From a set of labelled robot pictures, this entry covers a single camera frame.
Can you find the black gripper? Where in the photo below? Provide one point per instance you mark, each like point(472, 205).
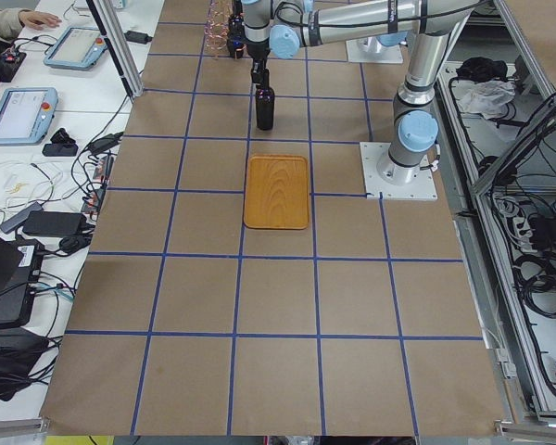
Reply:
point(259, 50)

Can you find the wooden orange tray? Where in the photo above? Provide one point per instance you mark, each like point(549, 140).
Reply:
point(277, 195)

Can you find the person hand on table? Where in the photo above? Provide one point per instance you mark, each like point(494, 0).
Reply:
point(38, 20)

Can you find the black power adapter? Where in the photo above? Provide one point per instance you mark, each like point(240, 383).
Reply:
point(141, 38)

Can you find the teach pendant upper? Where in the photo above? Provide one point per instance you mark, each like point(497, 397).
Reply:
point(78, 48)

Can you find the teach pendant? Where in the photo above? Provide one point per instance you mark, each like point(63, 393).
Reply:
point(26, 115)
point(78, 48)

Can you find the black small device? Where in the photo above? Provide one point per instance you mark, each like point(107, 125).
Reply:
point(61, 145)

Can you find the white crumpled cloth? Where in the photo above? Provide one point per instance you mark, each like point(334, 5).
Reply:
point(489, 99)

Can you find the teach pendant lower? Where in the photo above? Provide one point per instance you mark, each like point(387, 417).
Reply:
point(26, 115)

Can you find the black power brick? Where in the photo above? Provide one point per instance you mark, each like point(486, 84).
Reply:
point(53, 223)

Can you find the copper wire bottle basket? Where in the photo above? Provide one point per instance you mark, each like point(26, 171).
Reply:
point(217, 26)

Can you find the aluminium frame post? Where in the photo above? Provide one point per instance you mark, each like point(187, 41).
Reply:
point(108, 24)

